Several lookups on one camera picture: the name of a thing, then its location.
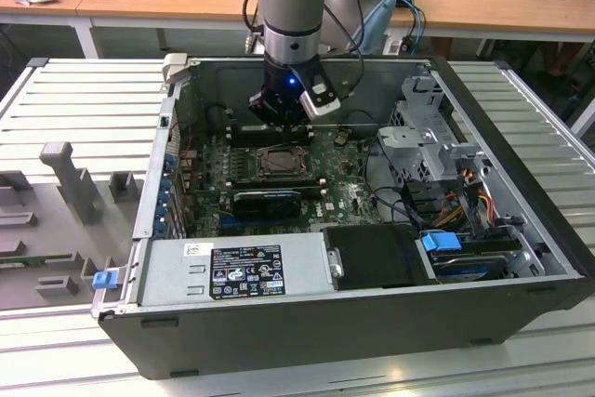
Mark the grey parts rack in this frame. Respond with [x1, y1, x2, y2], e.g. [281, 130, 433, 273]
[0, 140, 146, 313]

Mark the blue plastic latch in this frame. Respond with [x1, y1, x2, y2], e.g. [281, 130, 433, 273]
[91, 270, 117, 291]

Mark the green motherboard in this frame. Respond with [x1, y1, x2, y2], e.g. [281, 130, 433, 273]
[184, 126, 410, 238]

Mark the silver power supply unit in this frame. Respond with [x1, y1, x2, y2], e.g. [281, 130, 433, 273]
[138, 232, 337, 308]

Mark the silver topped CPU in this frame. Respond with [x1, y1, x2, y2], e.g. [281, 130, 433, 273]
[265, 153, 298, 173]

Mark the grey case latch handle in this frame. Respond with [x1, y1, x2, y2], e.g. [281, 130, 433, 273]
[161, 52, 190, 87]

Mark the yellow red wire bundle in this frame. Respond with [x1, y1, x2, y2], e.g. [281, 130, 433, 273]
[436, 182, 495, 227]

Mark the CPU socket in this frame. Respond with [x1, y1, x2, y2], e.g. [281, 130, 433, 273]
[253, 146, 311, 180]

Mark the green RAM stick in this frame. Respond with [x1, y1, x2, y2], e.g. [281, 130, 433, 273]
[0, 253, 75, 272]

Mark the black cable bundle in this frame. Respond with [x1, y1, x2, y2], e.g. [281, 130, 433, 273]
[364, 143, 441, 229]

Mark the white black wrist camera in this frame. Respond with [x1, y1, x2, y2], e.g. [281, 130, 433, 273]
[299, 72, 343, 119]

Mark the blue carrier hard disk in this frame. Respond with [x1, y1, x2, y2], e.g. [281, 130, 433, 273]
[419, 231, 510, 283]

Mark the thin wire locking lever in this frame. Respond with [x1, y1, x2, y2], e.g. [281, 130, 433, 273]
[258, 143, 308, 154]

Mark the metal socket cover frame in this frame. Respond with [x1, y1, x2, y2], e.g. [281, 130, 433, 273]
[255, 147, 309, 179]

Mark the black graphics card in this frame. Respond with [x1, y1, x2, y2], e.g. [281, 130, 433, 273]
[231, 189, 302, 221]

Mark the black plastic shroud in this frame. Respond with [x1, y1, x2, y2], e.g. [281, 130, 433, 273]
[321, 223, 441, 290]

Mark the blue cable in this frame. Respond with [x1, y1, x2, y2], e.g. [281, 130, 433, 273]
[393, 0, 427, 45]

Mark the black grey PC case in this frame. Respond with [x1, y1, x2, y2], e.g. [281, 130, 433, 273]
[90, 53, 595, 380]

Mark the silver metal drive cage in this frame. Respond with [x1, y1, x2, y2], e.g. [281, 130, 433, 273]
[377, 74, 496, 184]

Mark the thin red wire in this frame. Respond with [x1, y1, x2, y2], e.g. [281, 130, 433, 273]
[167, 121, 199, 160]

